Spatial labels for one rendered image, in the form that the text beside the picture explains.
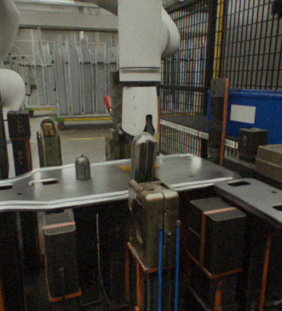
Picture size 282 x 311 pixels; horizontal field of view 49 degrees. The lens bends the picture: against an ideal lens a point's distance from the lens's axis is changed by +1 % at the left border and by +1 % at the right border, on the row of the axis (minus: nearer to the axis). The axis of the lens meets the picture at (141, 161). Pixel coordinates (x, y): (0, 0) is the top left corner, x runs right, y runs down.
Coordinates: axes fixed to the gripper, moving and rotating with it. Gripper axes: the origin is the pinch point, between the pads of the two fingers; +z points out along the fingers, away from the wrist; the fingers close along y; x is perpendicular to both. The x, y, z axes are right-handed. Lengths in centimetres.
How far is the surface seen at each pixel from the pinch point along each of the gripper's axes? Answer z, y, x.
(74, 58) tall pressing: -50, -682, 102
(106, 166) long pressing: 3.5, -6.7, -6.0
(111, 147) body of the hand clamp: 0.7, -13.5, -2.8
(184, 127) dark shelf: 2, -39, 32
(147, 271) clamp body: 10.8, 24.7, -8.3
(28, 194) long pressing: 3.4, 5.9, -23.6
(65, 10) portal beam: -226, -1127, 153
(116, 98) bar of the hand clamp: -11.5, -15.3, -0.7
